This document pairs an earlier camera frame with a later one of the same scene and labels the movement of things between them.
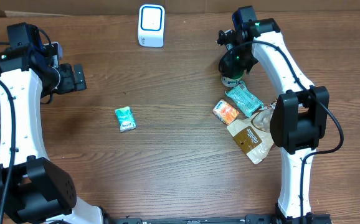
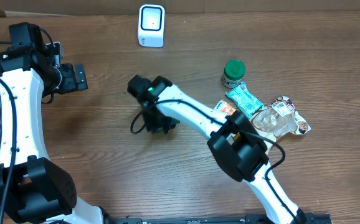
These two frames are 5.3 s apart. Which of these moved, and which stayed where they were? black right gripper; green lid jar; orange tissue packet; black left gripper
Moved: black right gripper
Stayed: orange tissue packet; green lid jar; black left gripper
